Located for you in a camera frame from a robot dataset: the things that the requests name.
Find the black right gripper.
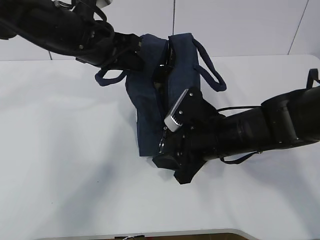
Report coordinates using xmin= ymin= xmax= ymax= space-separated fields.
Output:
xmin=152 ymin=87 xmax=225 ymax=185

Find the navy blue fabric bag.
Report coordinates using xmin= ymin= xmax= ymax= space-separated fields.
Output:
xmin=95 ymin=33 xmax=227 ymax=157

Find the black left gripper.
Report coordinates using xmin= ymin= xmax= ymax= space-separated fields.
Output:
xmin=72 ymin=4 xmax=144 ymax=71

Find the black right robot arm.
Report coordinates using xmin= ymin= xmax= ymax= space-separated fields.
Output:
xmin=152 ymin=87 xmax=320 ymax=184

